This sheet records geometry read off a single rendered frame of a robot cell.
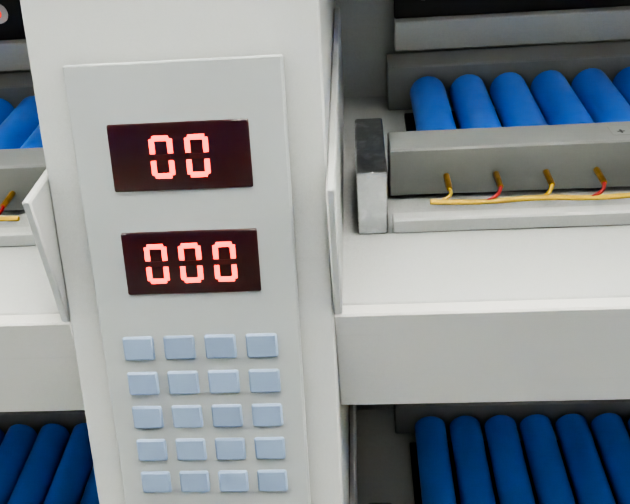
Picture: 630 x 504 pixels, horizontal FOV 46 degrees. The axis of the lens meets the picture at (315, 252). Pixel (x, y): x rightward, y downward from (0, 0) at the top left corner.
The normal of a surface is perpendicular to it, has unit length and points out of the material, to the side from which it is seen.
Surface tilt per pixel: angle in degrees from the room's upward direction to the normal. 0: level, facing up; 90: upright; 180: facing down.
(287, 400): 90
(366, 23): 90
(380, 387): 108
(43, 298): 18
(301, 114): 90
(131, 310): 90
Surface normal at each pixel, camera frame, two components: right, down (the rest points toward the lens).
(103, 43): -0.05, 0.29
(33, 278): -0.07, -0.82
